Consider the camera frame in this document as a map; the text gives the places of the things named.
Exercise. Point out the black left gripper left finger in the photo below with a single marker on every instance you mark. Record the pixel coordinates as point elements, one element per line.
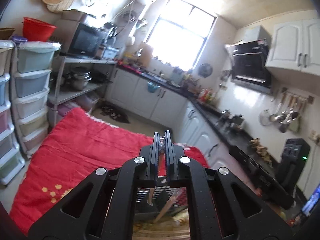
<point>102,206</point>

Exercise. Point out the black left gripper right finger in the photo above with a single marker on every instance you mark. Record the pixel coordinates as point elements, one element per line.
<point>220,205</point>

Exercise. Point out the black perforated utensil basket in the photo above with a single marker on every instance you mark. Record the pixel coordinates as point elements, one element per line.
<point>144,212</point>

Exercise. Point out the white lower kitchen cabinets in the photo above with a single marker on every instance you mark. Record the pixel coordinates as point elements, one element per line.
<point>171,110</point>

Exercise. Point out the hanging ladles and utensils rack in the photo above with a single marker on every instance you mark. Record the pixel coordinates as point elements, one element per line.
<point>289,111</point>

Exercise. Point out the bright kitchen window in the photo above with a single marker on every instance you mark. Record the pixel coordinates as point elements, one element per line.
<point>180,33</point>

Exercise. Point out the wrapped chopsticks pile front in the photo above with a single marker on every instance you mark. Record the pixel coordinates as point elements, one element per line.
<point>168,204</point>

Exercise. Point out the red floral quilt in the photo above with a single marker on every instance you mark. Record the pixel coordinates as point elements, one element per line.
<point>75,148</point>

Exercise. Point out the smartphone with lit screen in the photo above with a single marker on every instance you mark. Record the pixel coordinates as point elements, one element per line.
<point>311,203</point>

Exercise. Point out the black kettle on counter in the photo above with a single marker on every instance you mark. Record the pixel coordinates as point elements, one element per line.
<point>233,122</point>

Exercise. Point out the black air fryer appliance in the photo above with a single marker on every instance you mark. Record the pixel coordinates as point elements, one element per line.
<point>293,160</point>

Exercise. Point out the pastel drawer tower left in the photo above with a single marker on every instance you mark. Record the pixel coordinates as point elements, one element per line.
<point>11,159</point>

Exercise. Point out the pastel drawer tower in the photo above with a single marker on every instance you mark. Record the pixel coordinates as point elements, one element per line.
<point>30,72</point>
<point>11,159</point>

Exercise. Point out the stainless steel pots stack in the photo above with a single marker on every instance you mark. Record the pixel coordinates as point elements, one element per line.
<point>80,77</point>

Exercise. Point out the metal storage shelf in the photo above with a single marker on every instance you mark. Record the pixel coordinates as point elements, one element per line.
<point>61,91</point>

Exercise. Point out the black range hood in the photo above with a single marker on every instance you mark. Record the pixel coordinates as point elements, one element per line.
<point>248,65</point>

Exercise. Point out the pastel drawer tower right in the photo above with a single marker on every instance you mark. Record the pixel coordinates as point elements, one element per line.
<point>30,72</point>

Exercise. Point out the black microwave oven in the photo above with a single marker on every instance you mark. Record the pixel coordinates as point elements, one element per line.
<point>85,42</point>

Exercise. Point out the red plastic basin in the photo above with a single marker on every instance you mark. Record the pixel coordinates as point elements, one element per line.
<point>36,30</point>

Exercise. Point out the round wall exhaust fan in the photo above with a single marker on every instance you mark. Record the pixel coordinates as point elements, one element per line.
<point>205,70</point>

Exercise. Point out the white upper wall cabinet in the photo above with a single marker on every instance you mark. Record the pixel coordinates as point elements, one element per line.
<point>295,46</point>

